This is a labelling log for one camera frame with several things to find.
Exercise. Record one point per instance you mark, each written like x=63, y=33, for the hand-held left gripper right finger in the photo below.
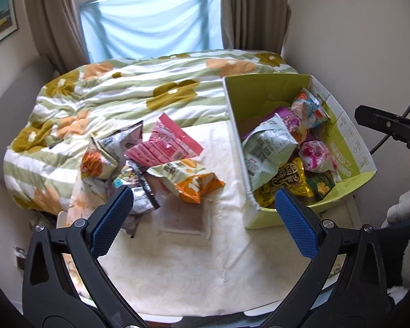
x=297, y=225

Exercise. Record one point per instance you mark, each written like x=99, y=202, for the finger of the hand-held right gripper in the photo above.
x=386, y=123

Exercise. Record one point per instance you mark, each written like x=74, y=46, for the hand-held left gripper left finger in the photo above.
x=111, y=222

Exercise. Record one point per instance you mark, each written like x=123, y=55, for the green cardboard box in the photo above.
x=345, y=133

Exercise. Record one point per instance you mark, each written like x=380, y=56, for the yellow and black snack packet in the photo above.
x=290, y=181

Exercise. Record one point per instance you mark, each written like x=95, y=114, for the dark green cracker packet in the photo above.
x=321, y=186

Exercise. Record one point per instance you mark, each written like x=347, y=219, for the pink and white snack packet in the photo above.
x=316, y=155

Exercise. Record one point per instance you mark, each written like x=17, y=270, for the light blue red snack packet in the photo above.
x=309, y=109

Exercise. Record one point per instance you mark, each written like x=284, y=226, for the pale printed snack bag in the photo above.
x=266, y=150

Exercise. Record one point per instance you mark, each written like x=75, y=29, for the purple snack packet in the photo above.
x=292, y=123

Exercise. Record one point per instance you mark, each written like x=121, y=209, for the white fluffy cloth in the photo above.
x=399, y=208

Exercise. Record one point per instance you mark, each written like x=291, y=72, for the dark silver snack packet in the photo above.
x=140, y=191

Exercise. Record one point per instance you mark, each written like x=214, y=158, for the orange striped snack packet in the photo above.
x=95, y=164

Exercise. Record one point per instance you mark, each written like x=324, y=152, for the grey chip bag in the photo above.
x=119, y=141

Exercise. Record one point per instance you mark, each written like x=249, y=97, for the orange and white chip bag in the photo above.
x=191, y=182

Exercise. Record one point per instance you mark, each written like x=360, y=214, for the floral striped blanket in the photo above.
x=129, y=88

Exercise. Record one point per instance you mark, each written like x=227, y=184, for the grey headboard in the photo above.
x=17, y=88

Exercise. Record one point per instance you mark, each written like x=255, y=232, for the brown curtain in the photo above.
x=256, y=10
x=54, y=17

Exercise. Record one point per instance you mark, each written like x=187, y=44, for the light blue window cloth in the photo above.
x=150, y=24

